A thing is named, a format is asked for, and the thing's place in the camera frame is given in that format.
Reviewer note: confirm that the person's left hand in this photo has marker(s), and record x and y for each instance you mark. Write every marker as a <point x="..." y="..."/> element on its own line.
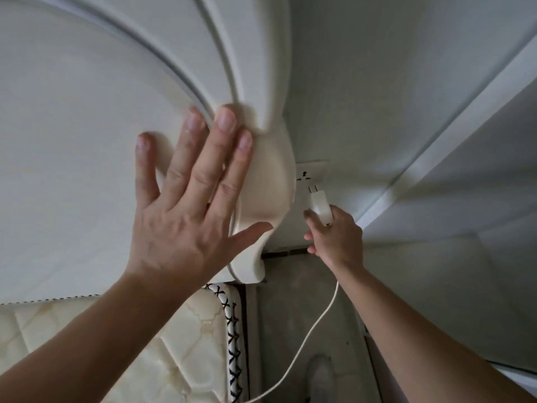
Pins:
<point x="180" y="234"/>

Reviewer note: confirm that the person's right hand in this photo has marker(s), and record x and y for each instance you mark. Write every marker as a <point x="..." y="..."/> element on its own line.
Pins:
<point x="340" y="243"/>

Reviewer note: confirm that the person's right fingers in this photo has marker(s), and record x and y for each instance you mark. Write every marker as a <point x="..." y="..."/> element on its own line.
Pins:
<point x="311" y="235"/>

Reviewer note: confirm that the person's left thumb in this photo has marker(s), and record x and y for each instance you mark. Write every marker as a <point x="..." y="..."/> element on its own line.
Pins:
<point x="249" y="239"/>

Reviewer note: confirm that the person's left middle finger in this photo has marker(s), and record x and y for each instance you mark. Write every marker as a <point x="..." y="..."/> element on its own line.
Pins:
<point x="212" y="155"/>

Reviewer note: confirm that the person's left little finger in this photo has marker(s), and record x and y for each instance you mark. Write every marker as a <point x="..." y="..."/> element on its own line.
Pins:
<point x="147" y="167"/>

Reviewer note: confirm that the person's right forearm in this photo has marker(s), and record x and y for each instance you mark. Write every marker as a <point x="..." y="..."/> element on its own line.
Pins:
<point x="411" y="339"/>

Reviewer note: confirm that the person's left forearm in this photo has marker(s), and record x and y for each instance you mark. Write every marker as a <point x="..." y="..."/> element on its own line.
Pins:
<point x="92" y="344"/>

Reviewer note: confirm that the white bed headboard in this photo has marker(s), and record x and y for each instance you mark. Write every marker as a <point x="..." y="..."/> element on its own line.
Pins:
<point x="84" y="142"/>

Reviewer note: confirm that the cream quilted mattress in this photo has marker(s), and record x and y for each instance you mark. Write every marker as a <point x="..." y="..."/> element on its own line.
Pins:
<point x="180" y="356"/>

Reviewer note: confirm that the person's grey shoe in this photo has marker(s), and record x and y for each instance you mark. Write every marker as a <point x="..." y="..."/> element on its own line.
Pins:
<point x="321" y="379"/>

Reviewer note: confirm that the white wardrobe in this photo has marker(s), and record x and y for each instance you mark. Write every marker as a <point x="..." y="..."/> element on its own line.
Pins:
<point x="461" y="172"/>

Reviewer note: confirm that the white wall socket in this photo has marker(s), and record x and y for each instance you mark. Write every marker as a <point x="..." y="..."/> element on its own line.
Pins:
<point x="308" y="174"/>

